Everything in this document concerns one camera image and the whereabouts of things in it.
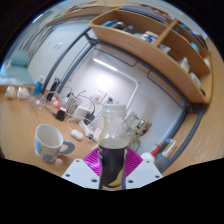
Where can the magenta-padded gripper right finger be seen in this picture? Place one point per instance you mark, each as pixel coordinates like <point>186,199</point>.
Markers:
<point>143,172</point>

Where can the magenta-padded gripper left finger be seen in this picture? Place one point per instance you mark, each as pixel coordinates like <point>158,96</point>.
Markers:
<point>81,173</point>

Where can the clear bottle with black label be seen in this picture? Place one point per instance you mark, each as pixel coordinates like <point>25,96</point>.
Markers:
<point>112,163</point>

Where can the clear squeeze wash bottle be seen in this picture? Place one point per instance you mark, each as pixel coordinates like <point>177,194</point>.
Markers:
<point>161,160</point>

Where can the white oval earbud case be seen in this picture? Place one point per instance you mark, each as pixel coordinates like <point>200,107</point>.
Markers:
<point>77,135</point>

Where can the cream mug with blue map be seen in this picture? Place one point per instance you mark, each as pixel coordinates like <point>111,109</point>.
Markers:
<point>46,146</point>

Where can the white power strip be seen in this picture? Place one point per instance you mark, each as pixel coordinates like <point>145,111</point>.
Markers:
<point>87,129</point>

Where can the brown tree creature figurine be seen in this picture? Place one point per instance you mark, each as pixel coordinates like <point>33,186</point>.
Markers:
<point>143,126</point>

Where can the small black cup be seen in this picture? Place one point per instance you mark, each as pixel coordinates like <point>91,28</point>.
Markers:
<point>60,115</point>

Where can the white charger block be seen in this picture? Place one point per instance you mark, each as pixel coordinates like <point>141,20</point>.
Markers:
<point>82,110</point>

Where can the silver metal tumbler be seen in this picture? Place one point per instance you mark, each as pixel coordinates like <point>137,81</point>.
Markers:
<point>71,105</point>

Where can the black cylindrical device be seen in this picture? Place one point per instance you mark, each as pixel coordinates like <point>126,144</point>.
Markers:
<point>53,89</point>

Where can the small blue tube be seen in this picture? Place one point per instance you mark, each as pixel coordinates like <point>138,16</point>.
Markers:
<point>38,87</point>

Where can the bed with teal bedding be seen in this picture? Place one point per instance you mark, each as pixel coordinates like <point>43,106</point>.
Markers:
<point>15,75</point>

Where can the wooden shelf unit with items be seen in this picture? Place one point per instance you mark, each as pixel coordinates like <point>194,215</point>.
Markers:
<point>146,50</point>

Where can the teal pillow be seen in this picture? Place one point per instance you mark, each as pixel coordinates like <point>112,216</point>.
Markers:
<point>18,58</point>

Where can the grey metal frame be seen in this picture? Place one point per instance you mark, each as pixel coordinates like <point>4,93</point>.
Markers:
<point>186,133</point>

